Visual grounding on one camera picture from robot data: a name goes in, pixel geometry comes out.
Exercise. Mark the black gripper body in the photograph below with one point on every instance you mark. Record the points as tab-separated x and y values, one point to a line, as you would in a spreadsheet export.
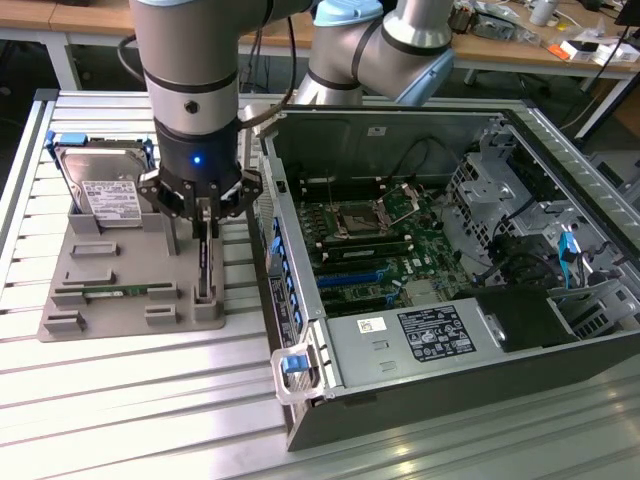
200	150

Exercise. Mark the green graphics card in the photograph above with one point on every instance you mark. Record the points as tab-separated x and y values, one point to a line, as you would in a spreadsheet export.
205	270

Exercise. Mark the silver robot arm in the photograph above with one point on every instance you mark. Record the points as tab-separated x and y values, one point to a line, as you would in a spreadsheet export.
190	60

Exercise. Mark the blue slot retainer clip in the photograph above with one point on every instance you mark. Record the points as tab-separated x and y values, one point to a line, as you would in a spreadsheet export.
294	296
300	318
287	271
275	226
280	247

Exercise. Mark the silver hard disk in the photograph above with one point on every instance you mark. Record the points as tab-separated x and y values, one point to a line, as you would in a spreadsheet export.
107	195

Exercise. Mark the grey parts rack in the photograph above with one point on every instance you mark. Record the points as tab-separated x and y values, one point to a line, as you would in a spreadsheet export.
125	260

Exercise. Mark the thin locking lever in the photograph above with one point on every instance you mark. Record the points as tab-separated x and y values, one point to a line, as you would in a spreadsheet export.
330	187

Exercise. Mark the green RAM stick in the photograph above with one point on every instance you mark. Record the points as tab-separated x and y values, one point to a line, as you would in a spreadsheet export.
115	290

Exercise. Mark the RAM slot with black clips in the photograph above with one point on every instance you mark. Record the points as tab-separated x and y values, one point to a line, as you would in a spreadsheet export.
350	185
365	240
350	196

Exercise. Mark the RAM slot with white clips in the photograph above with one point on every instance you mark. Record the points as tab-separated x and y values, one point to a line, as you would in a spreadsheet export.
350	190
365	245
350	179

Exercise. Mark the blue disk carrier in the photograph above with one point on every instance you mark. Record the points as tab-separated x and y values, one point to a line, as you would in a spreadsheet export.
74	139

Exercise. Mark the CPU socket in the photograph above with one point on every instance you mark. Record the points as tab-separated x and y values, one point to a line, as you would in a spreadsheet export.
357	220

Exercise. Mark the long black expansion slot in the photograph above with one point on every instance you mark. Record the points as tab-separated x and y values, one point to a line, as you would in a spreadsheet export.
360	298
345	267
360	307

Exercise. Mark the blue expansion slot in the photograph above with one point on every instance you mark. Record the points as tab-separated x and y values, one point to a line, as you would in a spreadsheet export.
350	280

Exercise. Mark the white label sticker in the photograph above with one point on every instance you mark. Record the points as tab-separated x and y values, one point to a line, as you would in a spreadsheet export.
378	130

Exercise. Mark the metal socket cover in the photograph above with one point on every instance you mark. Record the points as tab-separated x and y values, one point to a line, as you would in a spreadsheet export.
405	200

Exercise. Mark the blue case latch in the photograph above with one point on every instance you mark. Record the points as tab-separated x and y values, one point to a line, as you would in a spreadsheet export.
292	364

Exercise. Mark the wooden desk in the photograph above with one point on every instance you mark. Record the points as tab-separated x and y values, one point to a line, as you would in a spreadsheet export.
75	15
500	50

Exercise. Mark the green motherboard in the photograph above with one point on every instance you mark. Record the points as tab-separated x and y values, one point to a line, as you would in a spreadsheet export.
430	260

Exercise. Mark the grey power supply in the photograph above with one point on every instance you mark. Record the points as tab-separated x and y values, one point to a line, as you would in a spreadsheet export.
360	360

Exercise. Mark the silver chipset heat sink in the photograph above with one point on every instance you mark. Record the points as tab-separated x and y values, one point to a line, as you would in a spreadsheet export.
427	294

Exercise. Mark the metal drive cage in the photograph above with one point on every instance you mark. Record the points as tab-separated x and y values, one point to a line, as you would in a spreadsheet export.
480	200

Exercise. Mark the copper wound motor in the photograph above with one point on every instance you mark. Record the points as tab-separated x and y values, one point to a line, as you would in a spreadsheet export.
460	20

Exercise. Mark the open PC case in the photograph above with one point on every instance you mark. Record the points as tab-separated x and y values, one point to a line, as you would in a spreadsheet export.
425	425

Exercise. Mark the grey electronic device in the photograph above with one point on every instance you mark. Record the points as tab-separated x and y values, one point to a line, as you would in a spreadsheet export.
495	22

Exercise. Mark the white roll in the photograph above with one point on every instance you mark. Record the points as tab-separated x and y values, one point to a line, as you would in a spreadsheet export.
544	12

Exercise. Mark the orange white box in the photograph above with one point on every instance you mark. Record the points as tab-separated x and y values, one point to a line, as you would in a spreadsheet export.
575	50

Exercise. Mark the black monitor foot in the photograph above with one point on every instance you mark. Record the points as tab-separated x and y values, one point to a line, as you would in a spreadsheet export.
627	10

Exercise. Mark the black plastic duct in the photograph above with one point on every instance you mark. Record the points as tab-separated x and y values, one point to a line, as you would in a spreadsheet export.
515	315

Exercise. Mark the grey metal frame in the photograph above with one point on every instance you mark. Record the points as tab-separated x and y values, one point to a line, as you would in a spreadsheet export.
615	170

